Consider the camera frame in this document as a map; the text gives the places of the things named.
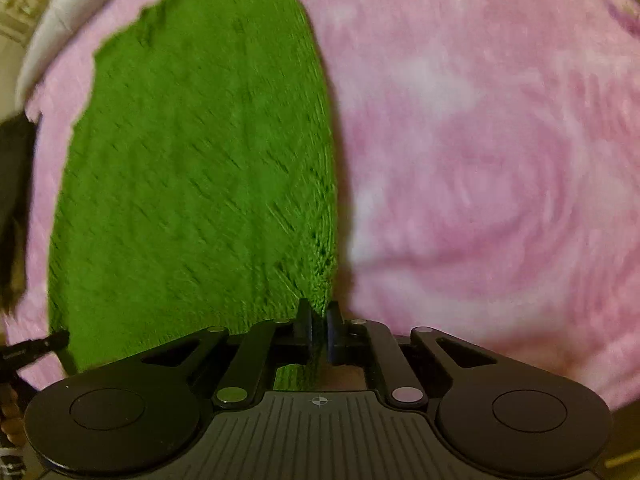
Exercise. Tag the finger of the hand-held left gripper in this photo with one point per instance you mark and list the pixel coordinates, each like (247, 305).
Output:
(42, 345)

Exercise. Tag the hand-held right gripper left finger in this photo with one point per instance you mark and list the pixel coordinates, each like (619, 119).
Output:
(305, 330)

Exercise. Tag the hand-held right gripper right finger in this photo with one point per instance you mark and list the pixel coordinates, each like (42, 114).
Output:
(334, 335)

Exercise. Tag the green knitted sweater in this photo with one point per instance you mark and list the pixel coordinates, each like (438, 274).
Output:
(200, 170)

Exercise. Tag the dark cloth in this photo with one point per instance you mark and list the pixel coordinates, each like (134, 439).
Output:
(12, 200)

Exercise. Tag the pink fluffy blanket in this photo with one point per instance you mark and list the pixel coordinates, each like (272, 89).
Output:
(475, 160)

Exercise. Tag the light grey duvet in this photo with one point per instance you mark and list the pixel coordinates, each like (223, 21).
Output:
(60, 25)

